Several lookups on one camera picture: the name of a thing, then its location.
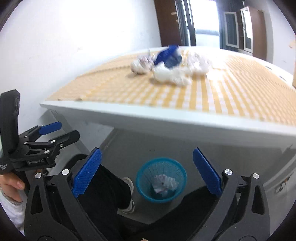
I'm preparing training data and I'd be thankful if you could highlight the dark brown door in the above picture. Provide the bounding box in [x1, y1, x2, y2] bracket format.
[154, 0, 184, 47]

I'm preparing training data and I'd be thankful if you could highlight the person's left hand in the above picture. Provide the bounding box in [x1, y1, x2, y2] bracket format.
[1, 173, 25, 202]

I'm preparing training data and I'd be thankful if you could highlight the black trousers left leg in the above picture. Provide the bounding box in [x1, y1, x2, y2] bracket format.
[78, 165, 139, 240]

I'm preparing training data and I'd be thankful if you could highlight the white left sneaker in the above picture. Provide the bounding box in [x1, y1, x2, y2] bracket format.
[119, 177, 135, 214]

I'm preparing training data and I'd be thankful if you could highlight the blue plastic trash basket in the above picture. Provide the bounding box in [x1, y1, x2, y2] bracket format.
[135, 157, 187, 203]

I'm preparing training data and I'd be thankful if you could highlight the black trousers leg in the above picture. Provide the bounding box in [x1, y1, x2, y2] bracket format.
[132, 186, 219, 240]
[78, 165, 139, 240]

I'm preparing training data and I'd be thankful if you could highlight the white tissue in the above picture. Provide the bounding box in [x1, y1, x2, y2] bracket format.
[152, 63, 192, 86]

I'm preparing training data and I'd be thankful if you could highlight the yellow checkered tablecloth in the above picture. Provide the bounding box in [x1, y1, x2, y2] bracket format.
[50, 50, 295, 126]

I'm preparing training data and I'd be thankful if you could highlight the pink white paper bag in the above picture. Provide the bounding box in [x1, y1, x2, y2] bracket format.
[152, 174, 179, 196]

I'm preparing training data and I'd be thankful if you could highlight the small patterned tissue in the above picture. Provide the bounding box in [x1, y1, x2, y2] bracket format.
[130, 54, 156, 75]

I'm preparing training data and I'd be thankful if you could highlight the blue plastic snack bag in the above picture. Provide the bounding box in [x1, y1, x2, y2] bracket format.
[154, 45, 182, 68]

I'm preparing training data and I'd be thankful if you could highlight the clear plastic wrap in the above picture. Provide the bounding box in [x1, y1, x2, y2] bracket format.
[184, 52, 210, 75]

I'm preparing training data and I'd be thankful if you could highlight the black trousers right leg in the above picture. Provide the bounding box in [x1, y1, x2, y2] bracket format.
[132, 186, 219, 240]

